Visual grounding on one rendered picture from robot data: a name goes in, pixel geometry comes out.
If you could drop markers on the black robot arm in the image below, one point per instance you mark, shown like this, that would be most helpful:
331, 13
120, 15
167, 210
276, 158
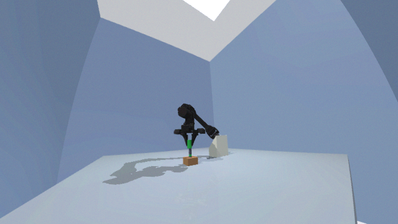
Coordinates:
187, 111

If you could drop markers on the tan wooden block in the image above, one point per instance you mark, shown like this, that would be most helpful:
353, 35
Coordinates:
189, 161

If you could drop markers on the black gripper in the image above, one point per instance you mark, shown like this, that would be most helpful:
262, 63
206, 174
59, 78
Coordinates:
194, 132

